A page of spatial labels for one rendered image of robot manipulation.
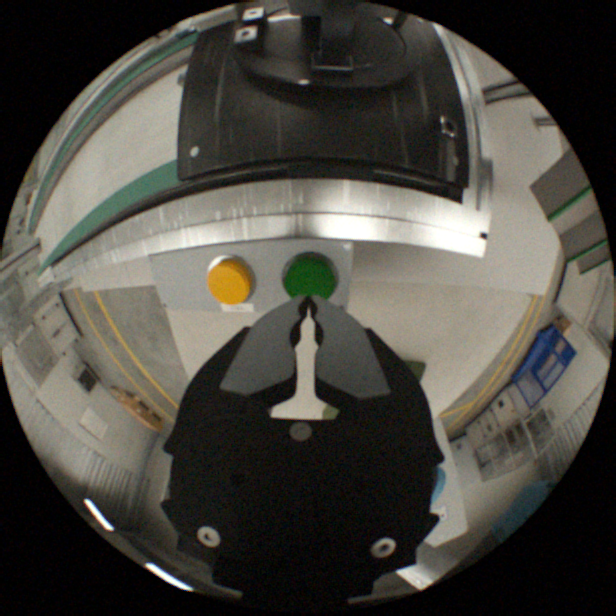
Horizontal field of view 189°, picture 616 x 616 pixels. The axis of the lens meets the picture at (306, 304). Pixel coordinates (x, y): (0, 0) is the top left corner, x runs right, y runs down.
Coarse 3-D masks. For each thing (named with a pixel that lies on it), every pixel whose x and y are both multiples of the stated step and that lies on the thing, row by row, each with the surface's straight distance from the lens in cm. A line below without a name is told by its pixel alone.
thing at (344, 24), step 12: (324, 0) 11; (336, 0) 11; (348, 0) 11; (324, 12) 11; (336, 12) 11; (348, 12) 11; (324, 24) 12; (336, 24) 12; (348, 24) 12; (324, 36) 12; (336, 36) 12; (348, 36) 12; (324, 48) 13; (336, 48) 13; (348, 48) 13; (324, 60) 14; (336, 60) 14
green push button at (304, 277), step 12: (300, 264) 14; (312, 264) 14; (324, 264) 14; (288, 276) 14; (300, 276) 14; (312, 276) 14; (324, 276) 14; (288, 288) 15; (300, 288) 15; (312, 288) 15; (324, 288) 15
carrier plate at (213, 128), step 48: (432, 48) 26; (192, 96) 20; (240, 96) 17; (288, 96) 16; (384, 96) 17; (432, 96) 20; (192, 144) 17; (240, 144) 15; (288, 144) 14; (336, 144) 14; (384, 144) 15; (432, 144) 17
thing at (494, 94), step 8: (504, 80) 31; (512, 80) 30; (488, 88) 32; (496, 88) 32; (504, 88) 30; (512, 88) 30; (520, 88) 29; (488, 96) 31; (496, 96) 31; (504, 96) 31; (512, 96) 31; (520, 96) 30; (528, 96) 30; (488, 104) 33; (496, 104) 33; (536, 120) 68; (544, 120) 67; (552, 120) 66
